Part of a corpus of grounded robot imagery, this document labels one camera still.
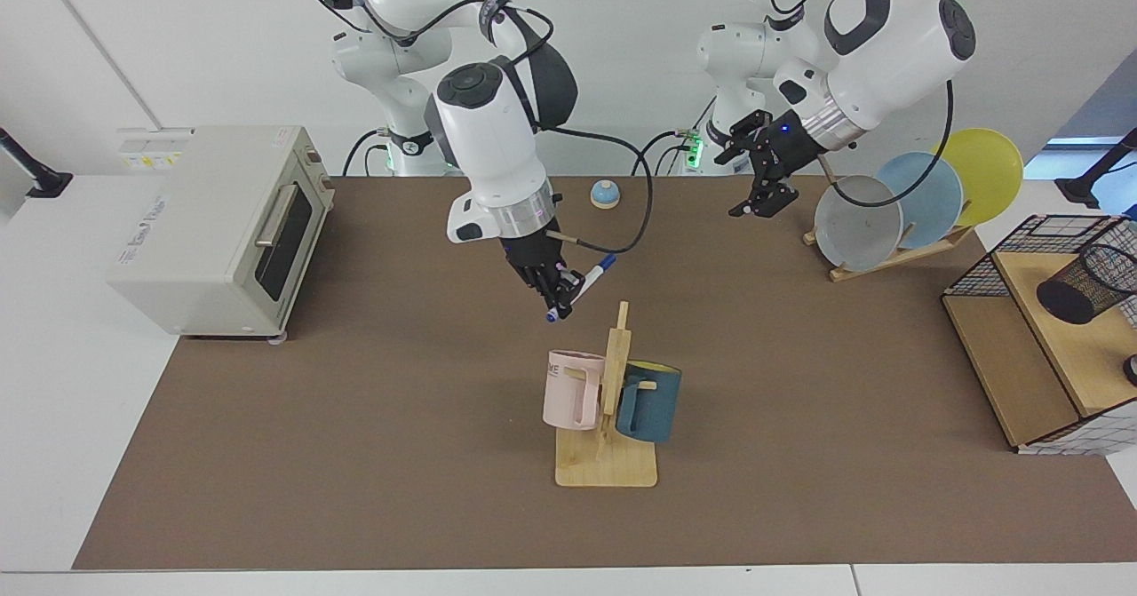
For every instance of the small blue round bell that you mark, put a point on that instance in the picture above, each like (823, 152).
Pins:
(605, 194)

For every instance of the pale toaster oven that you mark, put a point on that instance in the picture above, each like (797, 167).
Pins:
(195, 241)

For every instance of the wooden plate rack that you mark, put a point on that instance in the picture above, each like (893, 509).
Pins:
(924, 251)

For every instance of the white marker with blue cap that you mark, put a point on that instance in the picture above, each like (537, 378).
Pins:
(597, 272)

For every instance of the dark teal cup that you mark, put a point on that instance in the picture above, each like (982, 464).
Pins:
(653, 409)

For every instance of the small black round object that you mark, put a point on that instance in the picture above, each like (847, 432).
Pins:
(1131, 370)

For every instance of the wooden cup stand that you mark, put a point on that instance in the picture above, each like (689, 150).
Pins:
(607, 463)

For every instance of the grey plate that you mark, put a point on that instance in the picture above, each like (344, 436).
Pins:
(857, 232)

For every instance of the white box with yellow label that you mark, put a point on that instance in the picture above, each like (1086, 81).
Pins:
(151, 147)

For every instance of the pink cup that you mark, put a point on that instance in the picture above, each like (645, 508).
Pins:
(568, 396)

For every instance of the black mesh pen holder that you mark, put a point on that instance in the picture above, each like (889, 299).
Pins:
(1079, 290)

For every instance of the light blue plate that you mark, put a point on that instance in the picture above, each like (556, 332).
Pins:
(933, 210)

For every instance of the yellow plate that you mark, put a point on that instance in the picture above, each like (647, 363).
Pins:
(986, 170)

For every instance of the brown table cloth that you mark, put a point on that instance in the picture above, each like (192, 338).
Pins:
(355, 454)

